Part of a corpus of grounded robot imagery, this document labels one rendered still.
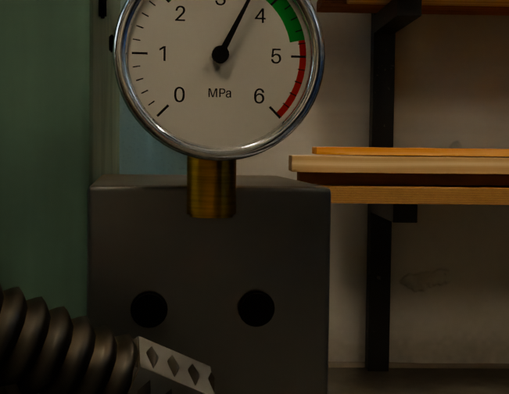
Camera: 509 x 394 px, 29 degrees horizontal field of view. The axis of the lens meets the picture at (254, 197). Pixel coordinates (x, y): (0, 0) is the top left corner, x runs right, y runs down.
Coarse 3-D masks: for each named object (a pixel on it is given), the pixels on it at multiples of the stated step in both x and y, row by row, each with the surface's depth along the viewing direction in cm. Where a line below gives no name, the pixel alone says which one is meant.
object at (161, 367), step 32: (0, 288) 24; (0, 320) 24; (32, 320) 24; (64, 320) 25; (0, 352) 24; (32, 352) 24; (64, 352) 25; (96, 352) 25; (128, 352) 26; (160, 352) 26; (0, 384) 25; (32, 384) 25; (64, 384) 25; (96, 384) 25; (128, 384) 25; (160, 384) 26; (192, 384) 26
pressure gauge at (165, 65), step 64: (128, 0) 28; (192, 0) 29; (256, 0) 29; (128, 64) 29; (192, 64) 29; (256, 64) 29; (320, 64) 29; (192, 128) 29; (256, 128) 29; (192, 192) 31
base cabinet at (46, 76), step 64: (0, 0) 34; (64, 0) 34; (0, 64) 34; (64, 64) 35; (0, 128) 34; (64, 128) 35; (0, 192) 35; (64, 192) 35; (0, 256) 35; (64, 256) 35
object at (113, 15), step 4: (108, 0) 55; (112, 0) 61; (116, 0) 75; (108, 4) 56; (112, 4) 61; (116, 4) 76; (108, 8) 57; (112, 8) 62; (116, 8) 76; (112, 12) 62; (116, 12) 76; (112, 16) 63; (116, 16) 76; (112, 20) 64; (116, 20) 76; (112, 24) 65
